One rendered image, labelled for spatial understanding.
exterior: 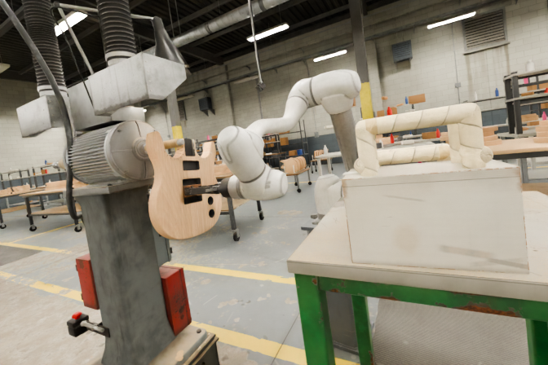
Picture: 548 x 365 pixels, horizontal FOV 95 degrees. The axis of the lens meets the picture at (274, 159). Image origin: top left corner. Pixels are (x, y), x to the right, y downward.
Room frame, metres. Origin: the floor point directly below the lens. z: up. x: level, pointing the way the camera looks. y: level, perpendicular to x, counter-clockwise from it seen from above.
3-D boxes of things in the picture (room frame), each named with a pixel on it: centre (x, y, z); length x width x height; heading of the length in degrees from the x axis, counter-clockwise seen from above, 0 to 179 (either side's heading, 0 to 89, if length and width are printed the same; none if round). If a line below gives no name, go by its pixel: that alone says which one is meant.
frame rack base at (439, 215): (0.50, -0.28, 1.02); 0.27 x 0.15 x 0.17; 67
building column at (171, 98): (10.60, 3.85, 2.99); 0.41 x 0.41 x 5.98; 63
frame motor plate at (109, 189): (1.17, 0.77, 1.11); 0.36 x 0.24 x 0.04; 63
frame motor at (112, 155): (1.15, 0.70, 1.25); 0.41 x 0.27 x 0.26; 63
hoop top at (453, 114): (0.46, -0.26, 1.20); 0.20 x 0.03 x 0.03; 66
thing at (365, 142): (0.49, -0.18, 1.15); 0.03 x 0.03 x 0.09
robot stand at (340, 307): (1.47, -0.29, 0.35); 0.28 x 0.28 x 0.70; 55
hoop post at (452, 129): (0.50, -0.37, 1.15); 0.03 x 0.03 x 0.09
